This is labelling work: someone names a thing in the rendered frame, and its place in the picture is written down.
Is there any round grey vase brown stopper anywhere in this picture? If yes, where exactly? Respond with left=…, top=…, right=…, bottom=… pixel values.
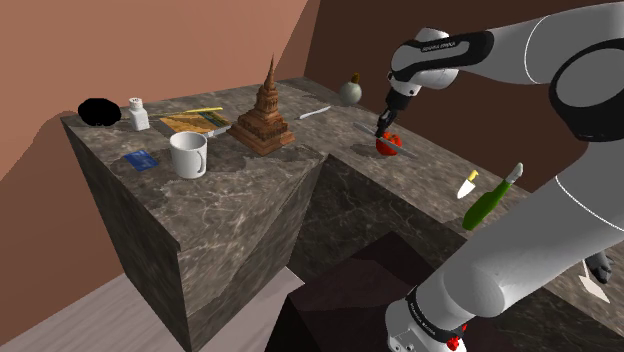
left=339, top=72, right=363, bottom=106

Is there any long grey knife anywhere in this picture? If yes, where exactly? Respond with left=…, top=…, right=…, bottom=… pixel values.
left=352, top=121, right=419, bottom=159

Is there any white mug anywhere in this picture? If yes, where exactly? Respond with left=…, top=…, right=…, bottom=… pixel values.
left=168, top=130, right=209, bottom=180

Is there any red tomato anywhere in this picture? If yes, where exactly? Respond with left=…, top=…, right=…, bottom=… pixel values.
left=375, top=131, right=403, bottom=157

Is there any dark grey figure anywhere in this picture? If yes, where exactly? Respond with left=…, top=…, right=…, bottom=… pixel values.
left=584, top=250, right=614, bottom=285

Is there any black rounded lump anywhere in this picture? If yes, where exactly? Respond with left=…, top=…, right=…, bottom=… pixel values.
left=77, top=97, right=123, bottom=128

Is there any brown tower statue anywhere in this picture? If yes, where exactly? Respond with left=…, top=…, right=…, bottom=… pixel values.
left=226, top=53, right=297, bottom=157

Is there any white pointed spatula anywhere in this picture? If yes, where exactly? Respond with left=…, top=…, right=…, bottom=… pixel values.
left=578, top=259, right=612, bottom=304

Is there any yellow handled knife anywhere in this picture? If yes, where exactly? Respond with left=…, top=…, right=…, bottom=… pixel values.
left=456, top=169, right=480, bottom=201

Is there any white butter knife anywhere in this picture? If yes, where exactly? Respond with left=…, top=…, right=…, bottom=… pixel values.
left=297, top=105, right=333, bottom=121

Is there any yellow and blue book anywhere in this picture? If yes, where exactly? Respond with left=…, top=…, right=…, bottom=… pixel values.
left=158, top=110, right=233, bottom=139

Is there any dark robot stand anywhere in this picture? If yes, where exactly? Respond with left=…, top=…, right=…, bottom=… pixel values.
left=264, top=230, right=442, bottom=352

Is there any blue card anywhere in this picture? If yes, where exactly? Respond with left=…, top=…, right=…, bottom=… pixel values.
left=122, top=149, right=161, bottom=173

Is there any small white bottle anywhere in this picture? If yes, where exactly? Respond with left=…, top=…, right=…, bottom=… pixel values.
left=128, top=97, right=151, bottom=132

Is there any green bottle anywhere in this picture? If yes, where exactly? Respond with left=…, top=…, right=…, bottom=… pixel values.
left=460, top=162, right=525, bottom=232

